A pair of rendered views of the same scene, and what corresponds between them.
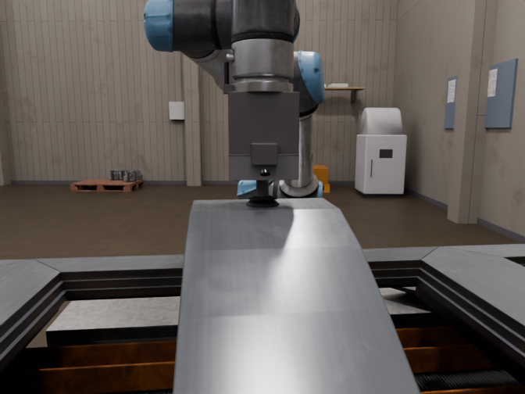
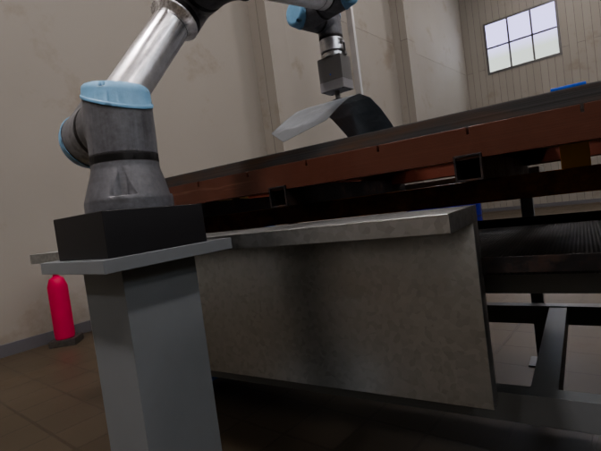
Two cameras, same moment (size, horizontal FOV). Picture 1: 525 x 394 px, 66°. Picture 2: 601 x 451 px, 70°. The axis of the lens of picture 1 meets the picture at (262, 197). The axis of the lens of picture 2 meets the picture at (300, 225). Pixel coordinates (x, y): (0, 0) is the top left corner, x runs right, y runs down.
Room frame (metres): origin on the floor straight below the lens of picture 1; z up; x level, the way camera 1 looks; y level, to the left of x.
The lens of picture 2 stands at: (1.69, 0.75, 0.72)
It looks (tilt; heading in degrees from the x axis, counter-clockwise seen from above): 2 degrees down; 220
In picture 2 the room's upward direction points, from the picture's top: 8 degrees counter-clockwise
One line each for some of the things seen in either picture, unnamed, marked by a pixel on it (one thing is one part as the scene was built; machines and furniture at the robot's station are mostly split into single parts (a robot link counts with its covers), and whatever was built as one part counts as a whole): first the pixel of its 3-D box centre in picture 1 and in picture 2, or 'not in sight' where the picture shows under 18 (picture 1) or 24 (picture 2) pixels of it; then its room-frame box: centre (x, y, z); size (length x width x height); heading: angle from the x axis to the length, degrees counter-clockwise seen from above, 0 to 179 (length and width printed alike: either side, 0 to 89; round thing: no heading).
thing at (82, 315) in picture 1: (318, 306); (197, 242); (1.02, -0.15, 0.66); 1.30 x 0.20 x 0.03; 96
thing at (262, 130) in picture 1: (260, 130); (337, 73); (0.50, 0.00, 1.12); 0.10 x 0.09 x 0.16; 3
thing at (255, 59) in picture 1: (260, 65); (333, 47); (0.51, 0.00, 1.20); 0.08 x 0.08 x 0.05
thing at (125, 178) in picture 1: (108, 180); not in sight; (7.92, 3.02, 0.17); 1.19 x 0.83 x 0.34; 89
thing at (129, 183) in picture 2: not in sight; (128, 183); (1.28, 0.02, 0.80); 0.15 x 0.15 x 0.10
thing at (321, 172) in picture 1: (296, 177); not in sight; (7.86, -0.66, 0.22); 1.22 x 0.87 x 0.44; 89
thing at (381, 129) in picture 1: (380, 152); not in sight; (7.13, -2.06, 0.76); 0.77 x 0.68 x 1.52; 179
